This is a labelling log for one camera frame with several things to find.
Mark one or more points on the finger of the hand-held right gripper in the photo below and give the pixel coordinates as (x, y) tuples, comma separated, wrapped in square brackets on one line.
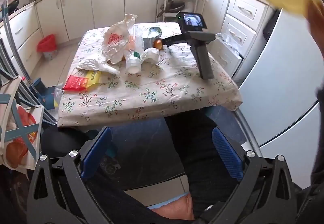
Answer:
[(176, 41)]

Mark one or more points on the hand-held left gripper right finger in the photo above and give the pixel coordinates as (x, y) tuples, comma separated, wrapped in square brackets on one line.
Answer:
[(226, 153)]

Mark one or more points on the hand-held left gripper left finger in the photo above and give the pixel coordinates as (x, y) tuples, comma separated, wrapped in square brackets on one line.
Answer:
[(97, 153)]

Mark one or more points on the small orange peel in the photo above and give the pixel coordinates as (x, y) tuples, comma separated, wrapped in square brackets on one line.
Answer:
[(158, 44)]

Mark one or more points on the blue green milk carton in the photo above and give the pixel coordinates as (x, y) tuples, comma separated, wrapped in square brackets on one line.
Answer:
[(151, 36)]

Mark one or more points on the white tissue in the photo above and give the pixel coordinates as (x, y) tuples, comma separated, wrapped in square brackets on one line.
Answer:
[(151, 54)]

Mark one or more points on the clear plastic bottle green label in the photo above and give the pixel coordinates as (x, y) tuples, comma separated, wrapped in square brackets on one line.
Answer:
[(133, 63)]

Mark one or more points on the white plastic bag red print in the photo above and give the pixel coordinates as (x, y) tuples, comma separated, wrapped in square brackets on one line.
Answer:
[(115, 39)]

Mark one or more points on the red yellow snack packet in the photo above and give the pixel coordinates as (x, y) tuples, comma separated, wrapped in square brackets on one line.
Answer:
[(78, 82)]

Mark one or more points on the thin white plastic bag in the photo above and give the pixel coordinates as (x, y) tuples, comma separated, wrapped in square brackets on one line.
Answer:
[(96, 65)]

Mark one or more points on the trash bin with red bag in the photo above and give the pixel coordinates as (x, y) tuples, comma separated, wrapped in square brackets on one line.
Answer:
[(46, 45)]

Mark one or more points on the person's right hand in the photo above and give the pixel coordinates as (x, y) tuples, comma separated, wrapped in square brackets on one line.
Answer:
[(317, 23)]

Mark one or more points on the clear plastic bag in drawer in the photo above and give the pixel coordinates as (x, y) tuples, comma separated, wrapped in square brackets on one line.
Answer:
[(229, 42)]

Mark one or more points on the person's right leg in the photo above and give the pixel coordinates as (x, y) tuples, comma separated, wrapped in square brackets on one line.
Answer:
[(197, 158)]

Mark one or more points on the person's leg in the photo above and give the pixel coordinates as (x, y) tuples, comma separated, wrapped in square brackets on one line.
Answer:
[(114, 196), (197, 158)]

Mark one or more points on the person's left leg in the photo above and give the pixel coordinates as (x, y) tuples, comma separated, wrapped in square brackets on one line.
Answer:
[(114, 196)]

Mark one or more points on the floral tablecloth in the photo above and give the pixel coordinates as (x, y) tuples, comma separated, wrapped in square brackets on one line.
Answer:
[(151, 92)]

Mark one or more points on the white drawer cabinet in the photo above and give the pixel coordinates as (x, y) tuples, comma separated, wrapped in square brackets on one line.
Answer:
[(243, 8)]

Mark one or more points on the white base cabinets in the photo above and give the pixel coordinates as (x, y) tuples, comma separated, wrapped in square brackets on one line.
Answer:
[(106, 3)]

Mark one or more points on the blue dustpan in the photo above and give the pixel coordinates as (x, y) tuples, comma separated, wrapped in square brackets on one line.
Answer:
[(45, 92)]

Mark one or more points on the white refrigerator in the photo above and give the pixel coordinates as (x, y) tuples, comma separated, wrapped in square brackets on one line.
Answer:
[(278, 87)]

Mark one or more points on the white stove-side cabinet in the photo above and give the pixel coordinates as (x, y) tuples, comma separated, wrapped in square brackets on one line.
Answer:
[(22, 31)]

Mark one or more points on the black frying pan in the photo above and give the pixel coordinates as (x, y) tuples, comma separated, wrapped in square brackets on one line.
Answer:
[(12, 6)]

